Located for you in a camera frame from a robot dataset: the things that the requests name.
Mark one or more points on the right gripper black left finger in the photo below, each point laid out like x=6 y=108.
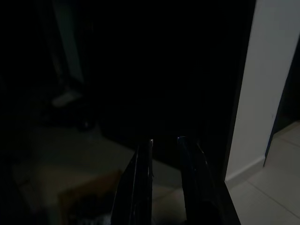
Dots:
x=133 y=187

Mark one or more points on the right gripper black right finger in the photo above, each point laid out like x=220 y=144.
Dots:
x=199 y=187

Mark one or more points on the brown cardboard box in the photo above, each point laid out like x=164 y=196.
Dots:
x=89 y=187

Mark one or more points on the person leg with white shoe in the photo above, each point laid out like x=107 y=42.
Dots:
x=68 y=98

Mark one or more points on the black cabinet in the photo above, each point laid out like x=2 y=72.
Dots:
x=175 y=70

